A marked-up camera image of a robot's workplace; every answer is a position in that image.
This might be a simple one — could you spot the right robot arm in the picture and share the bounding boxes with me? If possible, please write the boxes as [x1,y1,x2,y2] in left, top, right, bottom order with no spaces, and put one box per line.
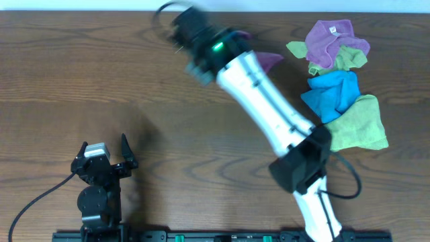
[172,7,342,241]

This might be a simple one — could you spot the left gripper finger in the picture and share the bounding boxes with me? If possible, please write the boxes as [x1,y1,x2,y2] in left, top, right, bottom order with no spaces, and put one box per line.
[77,141,88,158]
[121,133,138,169]

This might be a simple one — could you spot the blue microfiber cloth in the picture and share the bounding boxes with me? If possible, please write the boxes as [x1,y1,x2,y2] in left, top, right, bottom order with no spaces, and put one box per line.
[300,71,361,124]

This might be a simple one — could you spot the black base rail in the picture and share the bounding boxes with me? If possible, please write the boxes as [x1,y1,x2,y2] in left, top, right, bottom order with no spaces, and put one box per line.
[52,229,393,242]

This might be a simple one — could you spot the small green microfiber cloth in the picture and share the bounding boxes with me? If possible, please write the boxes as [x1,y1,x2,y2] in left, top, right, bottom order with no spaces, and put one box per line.
[286,41,368,76]

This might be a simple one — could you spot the pink purple microfiber cloth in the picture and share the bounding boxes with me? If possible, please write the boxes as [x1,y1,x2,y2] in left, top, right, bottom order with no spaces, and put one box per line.
[236,30,284,73]

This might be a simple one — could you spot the purple cloth with tag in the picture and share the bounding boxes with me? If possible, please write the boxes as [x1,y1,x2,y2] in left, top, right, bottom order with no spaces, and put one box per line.
[305,19,370,69]

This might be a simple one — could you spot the large green microfiber cloth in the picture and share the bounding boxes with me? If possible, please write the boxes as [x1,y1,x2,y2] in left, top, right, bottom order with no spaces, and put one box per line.
[325,94,389,152]

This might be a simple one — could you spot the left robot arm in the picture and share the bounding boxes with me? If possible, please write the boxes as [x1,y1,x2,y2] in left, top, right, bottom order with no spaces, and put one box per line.
[71,134,138,241]

